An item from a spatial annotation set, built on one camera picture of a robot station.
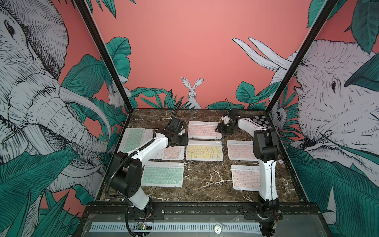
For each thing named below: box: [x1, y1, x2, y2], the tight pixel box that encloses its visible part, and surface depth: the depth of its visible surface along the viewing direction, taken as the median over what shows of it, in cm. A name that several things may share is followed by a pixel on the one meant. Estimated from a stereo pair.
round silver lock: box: [214, 225, 222, 235], surface depth 71 cm
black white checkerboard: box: [250, 114, 273, 129], surface depth 113 cm
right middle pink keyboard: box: [227, 140, 259, 162], surface depth 100 cm
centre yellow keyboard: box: [186, 140, 224, 162], surface depth 97 cm
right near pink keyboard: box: [230, 164, 261, 192], surface depth 87 cm
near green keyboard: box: [141, 161, 185, 188], surface depth 88 cm
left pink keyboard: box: [161, 145, 185, 160], surface depth 97 cm
